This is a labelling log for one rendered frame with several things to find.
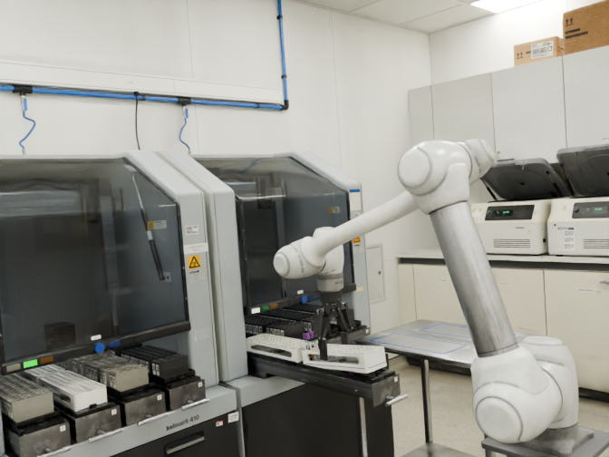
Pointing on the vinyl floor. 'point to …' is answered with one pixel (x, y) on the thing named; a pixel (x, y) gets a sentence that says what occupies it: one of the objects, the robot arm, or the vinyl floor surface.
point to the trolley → (442, 352)
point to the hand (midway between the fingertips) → (334, 349)
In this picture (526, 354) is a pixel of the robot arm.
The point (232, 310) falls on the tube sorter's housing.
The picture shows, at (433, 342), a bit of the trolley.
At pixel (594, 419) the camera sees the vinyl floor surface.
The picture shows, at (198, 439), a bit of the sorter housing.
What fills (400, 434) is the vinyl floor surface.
